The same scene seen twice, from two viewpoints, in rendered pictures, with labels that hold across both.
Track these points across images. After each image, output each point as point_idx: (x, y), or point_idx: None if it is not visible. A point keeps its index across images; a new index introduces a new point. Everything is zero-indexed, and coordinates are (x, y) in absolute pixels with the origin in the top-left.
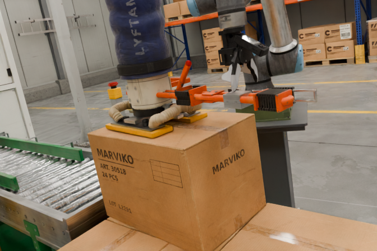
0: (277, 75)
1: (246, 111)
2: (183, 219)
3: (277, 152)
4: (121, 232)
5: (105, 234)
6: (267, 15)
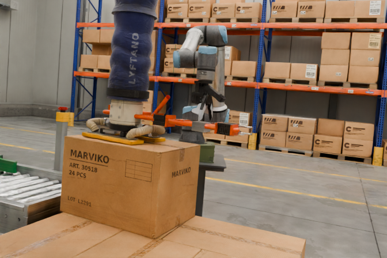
0: None
1: None
2: (144, 207)
3: (198, 189)
4: (78, 222)
5: (64, 222)
6: None
